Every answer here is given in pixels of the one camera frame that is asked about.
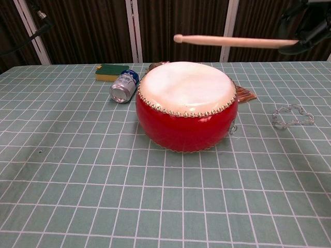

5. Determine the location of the wooden drumstick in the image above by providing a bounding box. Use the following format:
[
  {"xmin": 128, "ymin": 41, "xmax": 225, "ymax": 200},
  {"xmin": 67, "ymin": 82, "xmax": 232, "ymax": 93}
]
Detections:
[{"xmin": 173, "ymin": 34, "xmax": 300, "ymax": 49}]

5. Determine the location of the blue silver drink can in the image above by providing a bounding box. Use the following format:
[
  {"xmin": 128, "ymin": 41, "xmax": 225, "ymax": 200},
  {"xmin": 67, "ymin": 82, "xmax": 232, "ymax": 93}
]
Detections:
[{"xmin": 109, "ymin": 69, "xmax": 140, "ymax": 104}]

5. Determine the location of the brown foil snack packet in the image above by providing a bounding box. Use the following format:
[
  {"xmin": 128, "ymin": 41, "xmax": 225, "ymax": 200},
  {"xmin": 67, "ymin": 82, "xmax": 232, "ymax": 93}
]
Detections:
[{"xmin": 147, "ymin": 61, "xmax": 170, "ymax": 72}]

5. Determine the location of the orange spout pouch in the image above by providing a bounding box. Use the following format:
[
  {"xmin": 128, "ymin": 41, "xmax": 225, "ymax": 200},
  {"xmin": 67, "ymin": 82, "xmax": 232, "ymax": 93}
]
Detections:
[{"xmin": 235, "ymin": 85, "xmax": 258, "ymax": 103}]

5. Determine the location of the green yellow sponge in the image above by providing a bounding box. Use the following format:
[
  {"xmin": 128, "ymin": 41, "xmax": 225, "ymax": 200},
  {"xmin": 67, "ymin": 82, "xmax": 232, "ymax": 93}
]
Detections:
[{"xmin": 95, "ymin": 63, "xmax": 130, "ymax": 83}]

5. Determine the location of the red drum with white skin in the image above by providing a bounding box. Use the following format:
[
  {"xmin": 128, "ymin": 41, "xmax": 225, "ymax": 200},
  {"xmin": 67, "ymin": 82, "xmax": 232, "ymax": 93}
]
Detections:
[{"xmin": 135, "ymin": 61, "xmax": 237, "ymax": 153}]

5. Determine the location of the white screen frame post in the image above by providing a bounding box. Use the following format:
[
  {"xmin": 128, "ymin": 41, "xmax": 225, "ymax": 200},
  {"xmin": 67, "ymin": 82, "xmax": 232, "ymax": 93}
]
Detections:
[
  {"xmin": 125, "ymin": 0, "xmax": 143, "ymax": 64},
  {"xmin": 220, "ymin": 0, "xmax": 240, "ymax": 63},
  {"xmin": 15, "ymin": 0, "xmax": 51, "ymax": 65}
]

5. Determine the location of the clear bead chain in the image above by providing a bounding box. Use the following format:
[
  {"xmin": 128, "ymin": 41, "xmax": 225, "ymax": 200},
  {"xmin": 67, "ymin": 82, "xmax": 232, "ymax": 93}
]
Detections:
[{"xmin": 271, "ymin": 103, "xmax": 315, "ymax": 130}]

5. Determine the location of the green grid cutting mat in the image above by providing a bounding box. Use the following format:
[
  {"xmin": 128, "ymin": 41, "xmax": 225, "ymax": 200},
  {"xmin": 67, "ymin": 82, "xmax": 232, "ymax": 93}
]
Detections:
[{"xmin": 0, "ymin": 61, "xmax": 331, "ymax": 248}]

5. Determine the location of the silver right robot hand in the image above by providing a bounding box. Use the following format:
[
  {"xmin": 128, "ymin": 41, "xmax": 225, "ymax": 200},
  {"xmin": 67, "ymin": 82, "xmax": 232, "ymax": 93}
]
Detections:
[{"xmin": 278, "ymin": 0, "xmax": 331, "ymax": 55}]

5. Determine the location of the dark corrugated screen panel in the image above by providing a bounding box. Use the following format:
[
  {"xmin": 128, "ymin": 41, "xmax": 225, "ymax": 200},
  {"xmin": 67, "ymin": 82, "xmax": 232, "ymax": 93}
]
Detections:
[
  {"xmin": 0, "ymin": 0, "xmax": 43, "ymax": 74},
  {"xmin": 24, "ymin": 0, "xmax": 137, "ymax": 65},
  {"xmin": 229, "ymin": 0, "xmax": 331, "ymax": 63},
  {"xmin": 137, "ymin": 0, "xmax": 230, "ymax": 64}
]

